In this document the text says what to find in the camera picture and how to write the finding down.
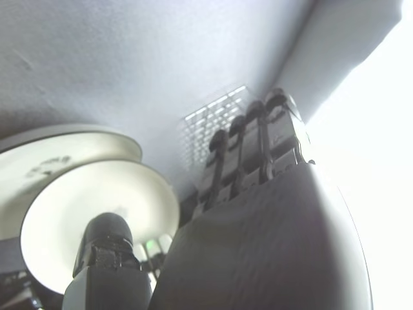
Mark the silver wire plate rack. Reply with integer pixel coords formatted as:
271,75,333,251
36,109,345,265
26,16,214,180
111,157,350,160
176,84,259,172

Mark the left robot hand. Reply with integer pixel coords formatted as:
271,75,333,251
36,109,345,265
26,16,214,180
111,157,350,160
63,87,375,310

